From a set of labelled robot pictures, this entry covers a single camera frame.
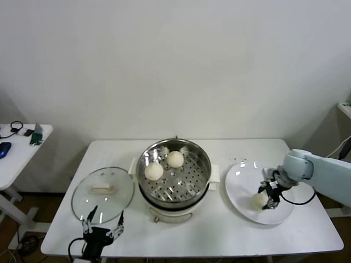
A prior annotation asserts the white desk with foot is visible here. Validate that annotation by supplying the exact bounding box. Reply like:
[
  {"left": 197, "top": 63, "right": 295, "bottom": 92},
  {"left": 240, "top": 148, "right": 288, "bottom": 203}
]
[{"left": 319, "top": 100, "right": 351, "bottom": 219}]

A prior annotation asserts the black cable with adapter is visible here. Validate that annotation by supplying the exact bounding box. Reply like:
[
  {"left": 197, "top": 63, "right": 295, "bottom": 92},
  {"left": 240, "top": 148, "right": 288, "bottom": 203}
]
[{"left": 338, "top": 142, "right": 351, "bottom": 161}]

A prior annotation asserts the white power cable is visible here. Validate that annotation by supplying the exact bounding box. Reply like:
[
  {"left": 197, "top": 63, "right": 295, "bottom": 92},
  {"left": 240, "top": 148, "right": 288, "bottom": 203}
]
[{"left": 326, "top": 135, "right": 351, "bottom": 158}]

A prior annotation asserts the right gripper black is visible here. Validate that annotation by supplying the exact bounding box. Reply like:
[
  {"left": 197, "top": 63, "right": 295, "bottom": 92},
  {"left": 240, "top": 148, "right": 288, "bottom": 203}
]
[{"left": 257, "top": 165, "right": 299, "bottom": 211}]

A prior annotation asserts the green circuit board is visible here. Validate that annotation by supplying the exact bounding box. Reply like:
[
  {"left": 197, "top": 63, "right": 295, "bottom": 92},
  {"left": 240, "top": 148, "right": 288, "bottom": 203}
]
[{"left": 29, "top": 131, "right": 44, "bottom": 147}]

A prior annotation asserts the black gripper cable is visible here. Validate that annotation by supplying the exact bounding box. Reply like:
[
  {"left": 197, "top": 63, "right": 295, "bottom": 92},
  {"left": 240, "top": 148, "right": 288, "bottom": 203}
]
[
  {"left": 67, "top": 237, "right": 86, "bottom": 260},
  {"left": 279, "top": 186, "right": 316, "bottom": 205}
]

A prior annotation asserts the white electric cooking pot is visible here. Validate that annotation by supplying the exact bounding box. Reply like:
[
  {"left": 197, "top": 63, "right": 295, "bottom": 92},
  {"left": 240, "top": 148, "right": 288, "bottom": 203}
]
[{"left": 128, "top": 164, "right": 220, "bottom": 224}]

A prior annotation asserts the white side table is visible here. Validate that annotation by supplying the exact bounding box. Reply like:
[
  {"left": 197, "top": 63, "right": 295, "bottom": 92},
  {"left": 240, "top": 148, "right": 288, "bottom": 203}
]
[{"left": 0, "top": 123, "right": 53, "bottom": 243}]

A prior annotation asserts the white steamed baozi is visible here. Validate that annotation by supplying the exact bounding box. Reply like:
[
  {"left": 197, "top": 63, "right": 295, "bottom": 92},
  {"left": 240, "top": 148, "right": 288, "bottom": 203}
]
[
  {"left": 251, "top": 193, "right": 268, "bottom": 212},
  {"left": 166, "top": 150, "right": 184, "bottom": 168},
  {"left": 144, "top": 163, "right": 165, "bottom": 181}
]

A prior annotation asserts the glass lid with cream handle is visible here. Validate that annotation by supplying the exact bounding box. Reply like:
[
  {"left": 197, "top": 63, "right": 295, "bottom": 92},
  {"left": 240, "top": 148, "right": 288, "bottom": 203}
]
[{"left": 71, "top": 166, "right": 135, "bottom": 225}]

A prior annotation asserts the perforated steel steamer basket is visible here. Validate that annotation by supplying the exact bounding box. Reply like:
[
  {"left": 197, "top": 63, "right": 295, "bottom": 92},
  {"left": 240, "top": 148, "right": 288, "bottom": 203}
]
[{"left": 128, "top": 139, "right": 220, "bottom": 203}]

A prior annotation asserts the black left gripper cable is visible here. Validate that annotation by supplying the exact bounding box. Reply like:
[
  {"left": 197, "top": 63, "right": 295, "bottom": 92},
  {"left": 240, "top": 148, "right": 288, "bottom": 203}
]
[{"left": 67, "top": 237, "right": 86, "bottom": 260}]

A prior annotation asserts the thin black looped cable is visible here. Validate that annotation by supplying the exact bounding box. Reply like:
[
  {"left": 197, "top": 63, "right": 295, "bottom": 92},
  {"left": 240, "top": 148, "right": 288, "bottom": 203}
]
[{"left": 9, "top": 121, "right": 24, "bottom": 135}]

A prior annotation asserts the blue computer mouse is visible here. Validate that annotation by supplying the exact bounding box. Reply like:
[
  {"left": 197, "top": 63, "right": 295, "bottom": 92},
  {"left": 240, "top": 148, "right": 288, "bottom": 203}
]
[{"left": 0, "top": 141, "right": 12, "bottom": 159}]

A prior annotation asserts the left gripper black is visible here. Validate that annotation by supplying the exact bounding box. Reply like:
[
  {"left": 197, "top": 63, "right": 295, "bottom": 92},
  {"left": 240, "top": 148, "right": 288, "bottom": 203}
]
[{"left": 81, "top": 205, "right": 126, "bottom": 260}]

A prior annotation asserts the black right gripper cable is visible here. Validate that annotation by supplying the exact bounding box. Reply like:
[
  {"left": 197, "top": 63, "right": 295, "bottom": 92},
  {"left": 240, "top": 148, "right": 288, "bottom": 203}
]
[{"left": 279, "top": 186, "right": 316, "bottom": 205}]

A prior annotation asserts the large white plate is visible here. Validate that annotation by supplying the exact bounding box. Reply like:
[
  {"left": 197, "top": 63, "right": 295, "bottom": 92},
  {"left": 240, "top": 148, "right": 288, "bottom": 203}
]
[{"left": 225, "top": 162, "right": 296, "bottom": 226}]

